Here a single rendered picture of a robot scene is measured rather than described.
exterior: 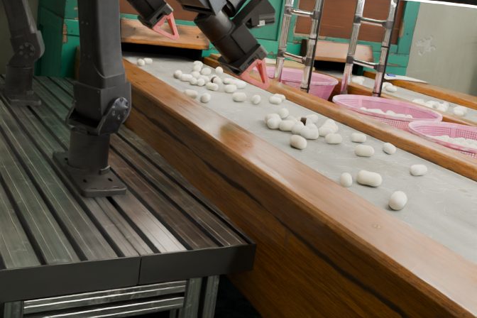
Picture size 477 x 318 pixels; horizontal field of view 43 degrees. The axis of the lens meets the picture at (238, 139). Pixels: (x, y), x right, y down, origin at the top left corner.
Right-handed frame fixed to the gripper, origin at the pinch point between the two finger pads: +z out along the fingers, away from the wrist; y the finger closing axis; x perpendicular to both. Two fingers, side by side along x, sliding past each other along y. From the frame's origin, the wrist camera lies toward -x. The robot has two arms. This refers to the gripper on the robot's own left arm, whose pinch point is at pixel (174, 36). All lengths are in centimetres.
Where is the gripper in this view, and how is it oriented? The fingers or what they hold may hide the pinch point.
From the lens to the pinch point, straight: 158.0
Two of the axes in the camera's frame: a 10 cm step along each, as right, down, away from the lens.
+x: -6.8, 7.2, -1.1
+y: -4.3, -2.7, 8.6
